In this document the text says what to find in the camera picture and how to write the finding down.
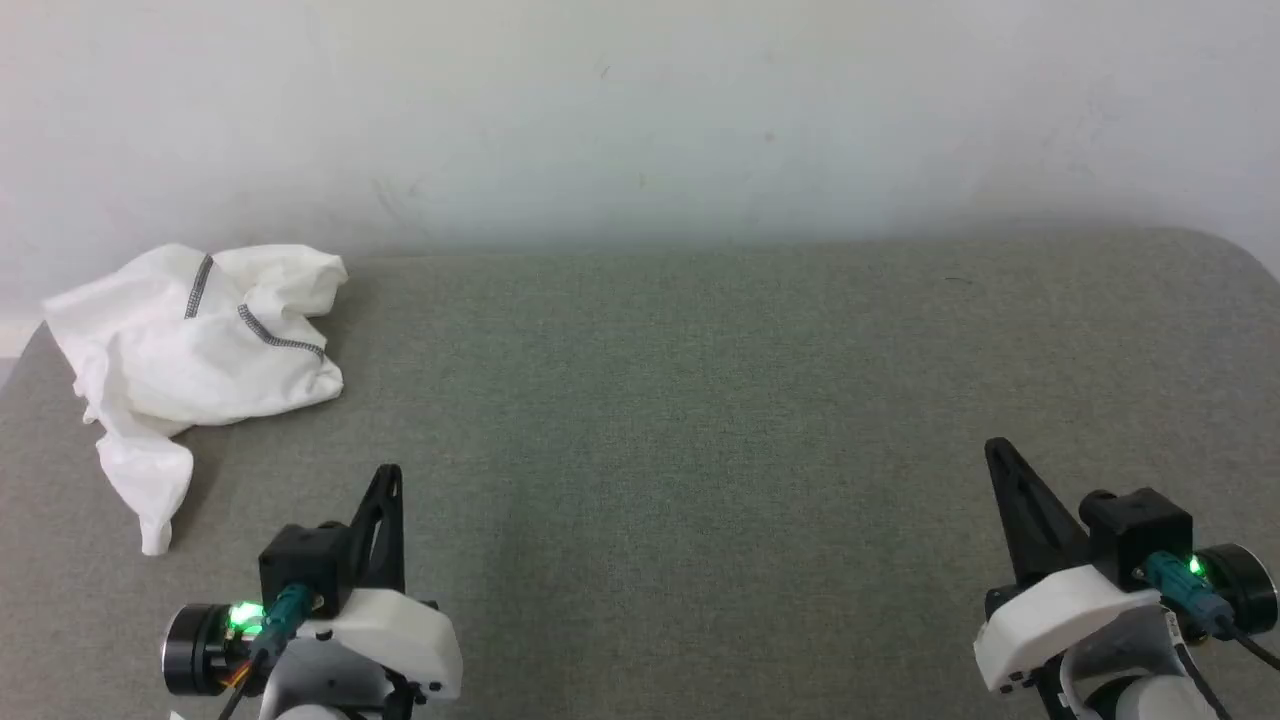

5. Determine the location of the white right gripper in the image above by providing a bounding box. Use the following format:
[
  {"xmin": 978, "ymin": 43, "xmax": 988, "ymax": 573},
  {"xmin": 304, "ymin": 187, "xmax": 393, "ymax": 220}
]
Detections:
[{"xmin": 973, "ymin": 437, "xmax": 1163, "ymax": 695}]

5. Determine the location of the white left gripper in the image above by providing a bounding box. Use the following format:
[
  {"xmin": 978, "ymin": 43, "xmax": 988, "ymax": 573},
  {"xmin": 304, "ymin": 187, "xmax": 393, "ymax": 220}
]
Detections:
[{"xmin": 298, "ymin": 464, "xmax": 465, "ymax": 707}]

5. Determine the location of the white long-sleeve shirt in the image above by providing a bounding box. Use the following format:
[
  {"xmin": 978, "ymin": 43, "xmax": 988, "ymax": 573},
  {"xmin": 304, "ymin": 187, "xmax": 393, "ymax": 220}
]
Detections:
[{"xmin": 42, "ymin": 243, "xmax": 349, "ymax": 557}]

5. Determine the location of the grey fabric sofa seat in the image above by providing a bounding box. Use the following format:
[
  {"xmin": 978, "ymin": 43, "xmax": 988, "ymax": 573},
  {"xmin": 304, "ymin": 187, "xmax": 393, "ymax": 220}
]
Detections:
[{"xmin": 0, "ymin": 228, "xmax": 1280, "ymax": 720}]

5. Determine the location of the teal-plug left camera cable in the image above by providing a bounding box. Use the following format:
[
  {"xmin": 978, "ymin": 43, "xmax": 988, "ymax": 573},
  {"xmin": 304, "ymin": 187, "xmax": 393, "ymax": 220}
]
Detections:
[{"xmin": 218, "ymin": 583, "xmax": 317, "ymax": 720}]

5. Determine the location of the teal-plug camera cable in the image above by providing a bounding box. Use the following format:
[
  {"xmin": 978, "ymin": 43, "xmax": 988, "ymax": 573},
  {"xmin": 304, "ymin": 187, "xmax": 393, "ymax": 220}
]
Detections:
[
  {"xmin": 1140, "ymin": 550, "xmax": 1280, "ymax": 673},
  {"xmin": 218, "ymin": 583, "xmax": 317, "ymax": 720}
]

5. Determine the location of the teal-plug right camera cable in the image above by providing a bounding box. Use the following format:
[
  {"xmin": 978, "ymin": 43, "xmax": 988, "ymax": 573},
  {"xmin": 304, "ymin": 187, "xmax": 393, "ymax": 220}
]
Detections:
[{"xmin": 1140, "ymin": 550, "xmax": 1280, "ymax": 673}]

